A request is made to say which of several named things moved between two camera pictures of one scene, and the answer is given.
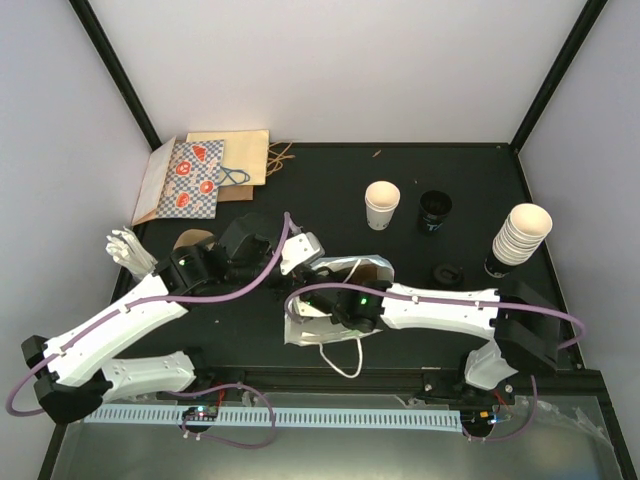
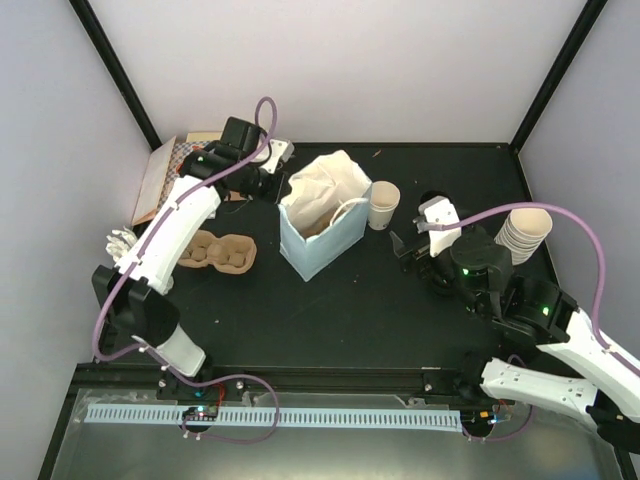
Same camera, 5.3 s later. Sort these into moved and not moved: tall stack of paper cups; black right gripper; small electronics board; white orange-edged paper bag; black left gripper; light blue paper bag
Moved: black left gripper; light blue paper bag; black right gripper
Not moved: tall stack of paper cups; small electronics board; white orange-edged paper bag
